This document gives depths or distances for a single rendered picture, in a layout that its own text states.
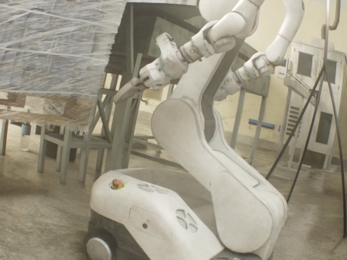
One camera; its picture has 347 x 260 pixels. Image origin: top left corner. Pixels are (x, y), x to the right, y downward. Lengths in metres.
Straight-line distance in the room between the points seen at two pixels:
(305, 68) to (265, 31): 2.10
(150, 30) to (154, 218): 1.22
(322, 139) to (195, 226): 5.40
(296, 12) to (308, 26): 6.78
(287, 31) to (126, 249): 0.98
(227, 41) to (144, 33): 1.12
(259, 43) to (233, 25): 7.38
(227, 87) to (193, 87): 0.27
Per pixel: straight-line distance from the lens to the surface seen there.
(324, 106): 6.58
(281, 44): 1.57
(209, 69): 1.36
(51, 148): 3.19
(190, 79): 1.38
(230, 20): 1.13
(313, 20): 8.39
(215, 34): 1.15
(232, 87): 1.61
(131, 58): 2.09
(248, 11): 1.14
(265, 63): 1.58
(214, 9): 1.34
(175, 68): 1.19
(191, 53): 1.18
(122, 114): 2.13
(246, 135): 8.32
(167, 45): 1.22
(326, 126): 6.55
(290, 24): 1.58
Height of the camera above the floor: 0.65
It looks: 4 degrees down
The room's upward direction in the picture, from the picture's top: 11 degrees clockwise
